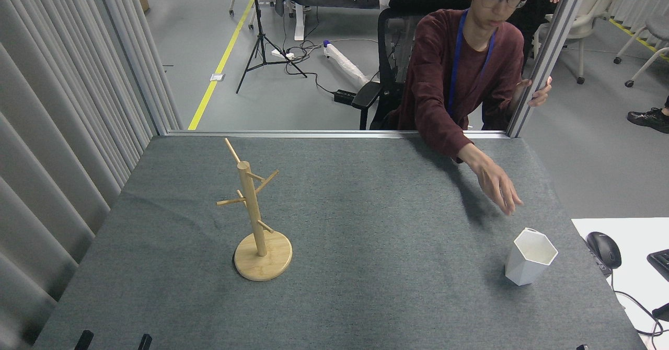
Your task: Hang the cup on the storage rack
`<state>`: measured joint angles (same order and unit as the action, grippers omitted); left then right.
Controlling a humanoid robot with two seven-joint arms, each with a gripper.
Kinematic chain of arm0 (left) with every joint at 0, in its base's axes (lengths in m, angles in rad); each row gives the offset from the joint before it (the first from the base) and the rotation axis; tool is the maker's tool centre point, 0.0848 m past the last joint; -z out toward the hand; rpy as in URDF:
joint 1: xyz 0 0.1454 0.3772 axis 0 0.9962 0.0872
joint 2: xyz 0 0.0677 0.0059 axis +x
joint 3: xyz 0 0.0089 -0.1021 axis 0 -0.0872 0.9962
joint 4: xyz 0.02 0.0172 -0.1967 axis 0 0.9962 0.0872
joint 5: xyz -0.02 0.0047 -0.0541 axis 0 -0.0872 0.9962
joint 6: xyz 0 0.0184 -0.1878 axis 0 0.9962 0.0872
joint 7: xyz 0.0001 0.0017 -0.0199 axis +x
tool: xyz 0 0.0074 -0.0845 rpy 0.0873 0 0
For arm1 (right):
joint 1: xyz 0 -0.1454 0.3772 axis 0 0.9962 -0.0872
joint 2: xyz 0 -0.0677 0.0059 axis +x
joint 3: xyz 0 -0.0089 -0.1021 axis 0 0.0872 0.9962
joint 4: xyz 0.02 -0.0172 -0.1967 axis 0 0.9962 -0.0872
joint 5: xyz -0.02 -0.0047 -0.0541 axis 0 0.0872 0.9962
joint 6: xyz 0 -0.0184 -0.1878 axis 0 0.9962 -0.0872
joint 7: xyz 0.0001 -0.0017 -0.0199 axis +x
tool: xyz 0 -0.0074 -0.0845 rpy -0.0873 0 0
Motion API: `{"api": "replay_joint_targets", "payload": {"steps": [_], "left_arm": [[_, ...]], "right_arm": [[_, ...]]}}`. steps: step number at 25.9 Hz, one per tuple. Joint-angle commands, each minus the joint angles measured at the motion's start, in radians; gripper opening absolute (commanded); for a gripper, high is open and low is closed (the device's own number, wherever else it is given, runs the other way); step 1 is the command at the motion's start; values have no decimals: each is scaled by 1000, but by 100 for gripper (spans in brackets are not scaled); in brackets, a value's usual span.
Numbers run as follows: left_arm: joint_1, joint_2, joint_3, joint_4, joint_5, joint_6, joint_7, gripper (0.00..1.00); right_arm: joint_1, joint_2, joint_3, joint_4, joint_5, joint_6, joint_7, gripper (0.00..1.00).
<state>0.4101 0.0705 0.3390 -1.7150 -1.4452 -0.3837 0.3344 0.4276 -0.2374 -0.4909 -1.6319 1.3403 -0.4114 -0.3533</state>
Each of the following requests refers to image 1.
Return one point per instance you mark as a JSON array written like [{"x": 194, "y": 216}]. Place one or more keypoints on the white hexagonal cup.
[{"x": 522, "y": 266}]

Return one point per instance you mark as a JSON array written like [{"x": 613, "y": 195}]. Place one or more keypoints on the seated person's right forearm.
[{"x": 444, "y": 136}]

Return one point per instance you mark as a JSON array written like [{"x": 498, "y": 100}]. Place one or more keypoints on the wooden cup rack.
[{"x": 261, "y": 261}]

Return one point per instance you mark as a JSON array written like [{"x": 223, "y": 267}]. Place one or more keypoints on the seated person's right hand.
[{"x": 496, "y": 185}]

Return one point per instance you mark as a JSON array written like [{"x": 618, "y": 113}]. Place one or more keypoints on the seated person's left hand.
[{"x": 542, "y": 96}]

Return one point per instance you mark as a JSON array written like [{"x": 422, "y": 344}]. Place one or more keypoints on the small black device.
[{"x": 662, "y": 312}]

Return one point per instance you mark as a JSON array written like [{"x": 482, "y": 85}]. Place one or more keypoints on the black computer mouse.
[{"x": 604, "y": 249}]

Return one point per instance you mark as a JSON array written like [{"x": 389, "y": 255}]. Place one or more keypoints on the black keyboard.
[{"x": 661, "y": 264}]

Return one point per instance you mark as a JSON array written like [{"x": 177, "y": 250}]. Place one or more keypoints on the grey pleated curtain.
[{"x": 52, "y": 104}]

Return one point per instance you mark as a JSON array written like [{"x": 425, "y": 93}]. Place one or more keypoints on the black shoe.
[{"x": 650, "y": 119}]

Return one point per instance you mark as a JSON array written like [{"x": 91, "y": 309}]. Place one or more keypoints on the silver floor socket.
[{"x": 217, "y": 77}]

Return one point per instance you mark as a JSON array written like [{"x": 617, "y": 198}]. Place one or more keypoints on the seated person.
[{"x": 444, "y": 78}]

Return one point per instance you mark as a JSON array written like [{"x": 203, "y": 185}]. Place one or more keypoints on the black power brick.
[{"x": 345, "y": 97}]

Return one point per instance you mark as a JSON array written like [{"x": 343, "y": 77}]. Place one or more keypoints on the white power strip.
[{"x": 282, "y": 54}]

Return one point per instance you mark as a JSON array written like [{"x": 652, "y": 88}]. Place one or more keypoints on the grey chair on castors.
[{"x": 658, "y": 28}]

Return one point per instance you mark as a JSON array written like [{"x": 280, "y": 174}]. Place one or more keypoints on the standing person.
[{"x": 538, "y": 21}]

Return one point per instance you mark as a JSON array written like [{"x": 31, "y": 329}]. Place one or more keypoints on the black office chair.
[{"x": 366, "y": 96}]

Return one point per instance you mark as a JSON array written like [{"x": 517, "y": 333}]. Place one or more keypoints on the black tripod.
[{"x": 260, "y": 26}]

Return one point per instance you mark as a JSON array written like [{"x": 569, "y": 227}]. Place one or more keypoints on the white armchair on castors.
[{"x": 596, "y": 5}]

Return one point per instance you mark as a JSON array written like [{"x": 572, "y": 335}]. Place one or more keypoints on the white wrapped tube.
[{"x": 345, "y": 62}]

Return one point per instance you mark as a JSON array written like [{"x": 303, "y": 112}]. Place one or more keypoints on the silver table rail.
[{"x": 313, "y": 133}]

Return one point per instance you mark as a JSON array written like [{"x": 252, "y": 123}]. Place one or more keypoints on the smooth silver post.
[{"x": 549, "y": 52}]

